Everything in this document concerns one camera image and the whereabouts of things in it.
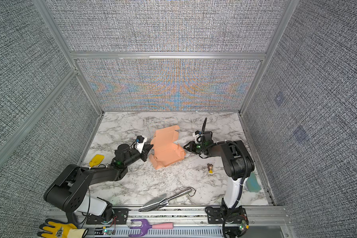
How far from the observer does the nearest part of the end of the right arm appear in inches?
32.6

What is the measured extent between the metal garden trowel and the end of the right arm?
0.23 meters

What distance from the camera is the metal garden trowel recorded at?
77cm
